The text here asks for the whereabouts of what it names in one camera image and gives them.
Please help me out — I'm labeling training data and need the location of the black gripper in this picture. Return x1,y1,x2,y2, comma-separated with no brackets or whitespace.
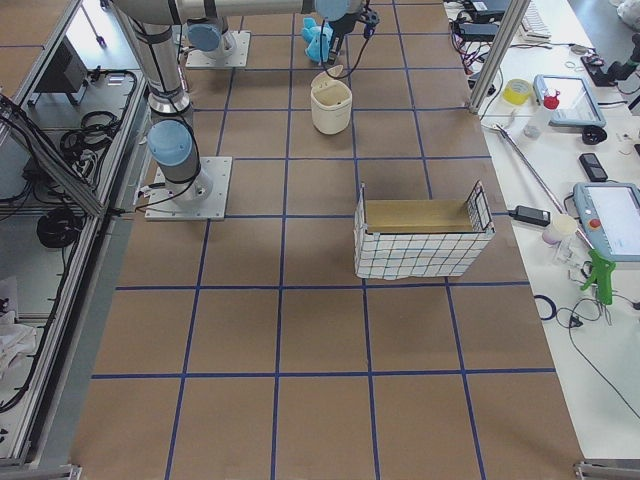
328,8,362,61

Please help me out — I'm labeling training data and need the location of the white trash can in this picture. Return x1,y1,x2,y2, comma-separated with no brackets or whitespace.
310,65,352,135

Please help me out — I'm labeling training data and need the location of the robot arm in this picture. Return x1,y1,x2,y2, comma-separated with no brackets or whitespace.
113,0,379,122
187,17,236,58

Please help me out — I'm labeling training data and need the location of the blue teddy bear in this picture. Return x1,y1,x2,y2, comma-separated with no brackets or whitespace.
301,17,333,64

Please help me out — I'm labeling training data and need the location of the long metal rod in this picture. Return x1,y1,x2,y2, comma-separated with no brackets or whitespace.
492,123,596,251

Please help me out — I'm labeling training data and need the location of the yellow tape roll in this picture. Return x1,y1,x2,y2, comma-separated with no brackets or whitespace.
502,78,532,106

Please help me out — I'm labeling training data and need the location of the red-capped plastic bottle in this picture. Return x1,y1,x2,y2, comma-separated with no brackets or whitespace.
523,90,560,140

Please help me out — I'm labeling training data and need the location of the teach pendant far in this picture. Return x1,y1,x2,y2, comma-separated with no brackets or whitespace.
533,74,606,127

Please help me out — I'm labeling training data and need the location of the teach pendant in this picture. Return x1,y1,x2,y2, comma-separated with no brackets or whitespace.
533,74,606,127
573,182,639,262

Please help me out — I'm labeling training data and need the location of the black power adapter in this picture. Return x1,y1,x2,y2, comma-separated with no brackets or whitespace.
508,205,551,227

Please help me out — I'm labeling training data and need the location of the black remote control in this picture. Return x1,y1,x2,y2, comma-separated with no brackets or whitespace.
579,153,608,183

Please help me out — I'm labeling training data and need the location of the white paper cup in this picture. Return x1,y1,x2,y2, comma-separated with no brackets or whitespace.
541,213,578,245

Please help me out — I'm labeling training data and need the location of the teach pendant near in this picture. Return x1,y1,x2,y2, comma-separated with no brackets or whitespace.
573,182,639,262

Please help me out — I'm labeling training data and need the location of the green plastic gun tool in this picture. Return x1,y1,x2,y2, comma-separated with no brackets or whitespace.
580,248,616,305

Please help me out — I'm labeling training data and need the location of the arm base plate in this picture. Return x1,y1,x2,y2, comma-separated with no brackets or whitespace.
186,26,251,69
145,157,232,221

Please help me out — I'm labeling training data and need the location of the aluminium frame post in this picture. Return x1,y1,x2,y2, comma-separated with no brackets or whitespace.
468,0,530,114

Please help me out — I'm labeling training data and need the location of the blue tape ring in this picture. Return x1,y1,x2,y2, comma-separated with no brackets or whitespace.
533,294,557,322

